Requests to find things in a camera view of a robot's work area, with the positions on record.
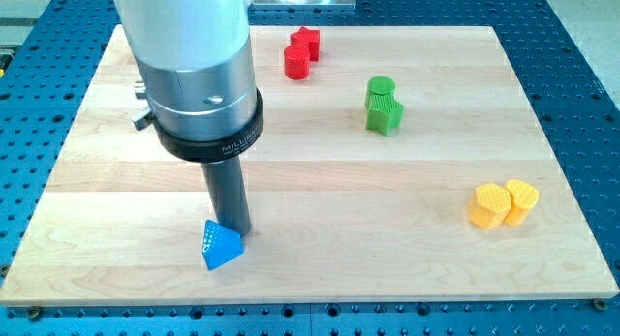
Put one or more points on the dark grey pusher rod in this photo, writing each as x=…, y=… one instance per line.
x=227, y=193

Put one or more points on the black pusher mount ring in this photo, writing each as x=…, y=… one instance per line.
x=216, y=150

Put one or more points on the blue triangle block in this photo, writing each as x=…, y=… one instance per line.
x=220, y=245

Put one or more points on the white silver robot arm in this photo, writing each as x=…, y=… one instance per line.
x=195, y=60

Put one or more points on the light wooden board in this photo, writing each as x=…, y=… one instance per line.
x=339, y=213

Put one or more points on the red cylinder block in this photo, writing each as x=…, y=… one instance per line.
x=296, y=62

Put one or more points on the red star block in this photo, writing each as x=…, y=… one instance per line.
x=311, y=39

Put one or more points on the green star block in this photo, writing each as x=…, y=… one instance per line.
x=384, y=113

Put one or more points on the green cylinder block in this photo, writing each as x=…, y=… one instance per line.
x=378, y=85

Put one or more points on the yellow cylinder block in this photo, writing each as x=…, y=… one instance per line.
x=524, y=197

